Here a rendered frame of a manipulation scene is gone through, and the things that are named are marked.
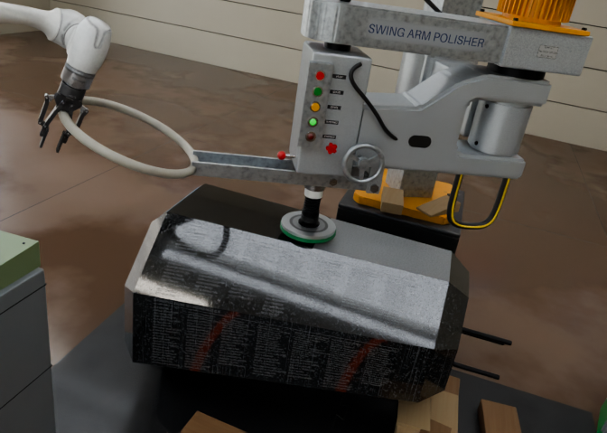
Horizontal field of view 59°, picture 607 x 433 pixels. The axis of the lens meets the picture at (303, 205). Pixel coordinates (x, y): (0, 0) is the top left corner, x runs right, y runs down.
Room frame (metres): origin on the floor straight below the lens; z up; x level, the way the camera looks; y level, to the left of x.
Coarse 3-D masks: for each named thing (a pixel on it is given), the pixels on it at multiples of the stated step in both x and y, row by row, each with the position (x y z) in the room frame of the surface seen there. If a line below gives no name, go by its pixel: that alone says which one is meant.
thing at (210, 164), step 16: (208, 160) 1.84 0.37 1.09; (224, 160) 1.86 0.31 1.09; (240, 160) 1.87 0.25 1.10; (256, 160) 1.88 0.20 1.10; (272, 160) 1.89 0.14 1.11; (288, 160) 1.91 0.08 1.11; (224, 176) 1.75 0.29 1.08; (240, 176) 1.76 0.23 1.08; (256, 176) 1.77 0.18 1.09; (272, 176) 1.78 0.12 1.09; (288, 176) 1.80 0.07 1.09; (304, 176) 1.81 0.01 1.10; (320, 176) 1.82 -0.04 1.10; (336, 176) 1.83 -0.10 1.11; (368, 176) 1.91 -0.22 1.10
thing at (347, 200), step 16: (352, 192) 2.60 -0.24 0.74; (352, 208) 2.41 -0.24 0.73; (368, 208) 2.42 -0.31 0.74; (368, 224) 2.39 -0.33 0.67; (384, 224) 2.37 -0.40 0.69; (400, 224) 2.35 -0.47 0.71; (416, 224) 2.33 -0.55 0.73; (432, 224) 2.35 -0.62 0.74; (448, 224) 2.38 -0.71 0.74; (416, 240) 2.33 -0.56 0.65; (432, 240) 2.31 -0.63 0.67; (448, 240) 2.29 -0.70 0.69
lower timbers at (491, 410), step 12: (456, 384) 2.01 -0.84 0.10; (480, 408) 1.92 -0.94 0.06; (492, 408) 1.91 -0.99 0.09; (504, 408) 1.92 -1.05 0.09; (516, 408) 1.93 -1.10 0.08; (480, 420) 1.87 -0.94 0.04; (492, 420) 1.83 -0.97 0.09; (504, 420) 1.84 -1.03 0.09; (516, 420) 1.85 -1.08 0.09; (492, 432) 1.76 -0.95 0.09; (504, 432) 1.77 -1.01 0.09; (516, 432) 1.78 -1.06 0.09
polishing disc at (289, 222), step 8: (288, 216) 1.91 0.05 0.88; (296, 216) 1.92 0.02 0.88; (320, 216) 1.95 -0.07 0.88; (288, 224) 1.84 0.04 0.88; (296, 224) 1.85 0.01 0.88; (320, 224) 1.88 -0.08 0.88; (328, 224) 1.89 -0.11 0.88; (296, 232) 1.78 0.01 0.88; (304, 232) 1.79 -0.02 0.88; (312, 232) 1.80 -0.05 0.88; (320, 232) 1.81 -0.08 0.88; (328, 232) 1.82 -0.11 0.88
